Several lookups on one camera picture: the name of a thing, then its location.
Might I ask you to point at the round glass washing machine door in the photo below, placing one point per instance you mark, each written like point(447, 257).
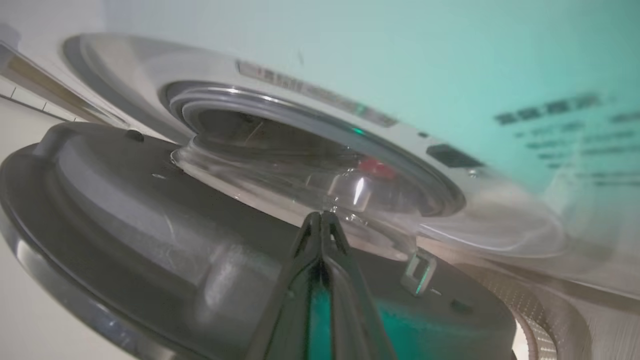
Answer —
point(125, 215)

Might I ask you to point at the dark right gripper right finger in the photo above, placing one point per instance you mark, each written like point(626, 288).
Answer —
point(352, 310)

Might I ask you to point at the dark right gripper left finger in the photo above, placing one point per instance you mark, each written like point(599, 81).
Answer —
point(292, 300)

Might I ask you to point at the white front-load washing machine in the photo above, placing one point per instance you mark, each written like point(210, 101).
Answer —
point(450, 60)

